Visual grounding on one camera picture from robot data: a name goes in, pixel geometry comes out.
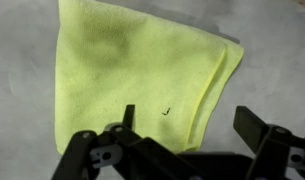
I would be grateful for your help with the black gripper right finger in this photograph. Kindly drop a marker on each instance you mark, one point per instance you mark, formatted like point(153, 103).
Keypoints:
point(276, 149)

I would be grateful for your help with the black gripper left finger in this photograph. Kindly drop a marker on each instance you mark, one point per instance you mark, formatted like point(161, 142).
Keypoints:
point(133, 157)

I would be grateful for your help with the yellow microfiber cloth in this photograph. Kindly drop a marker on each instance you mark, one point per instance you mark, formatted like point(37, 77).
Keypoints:
point(109, 56)

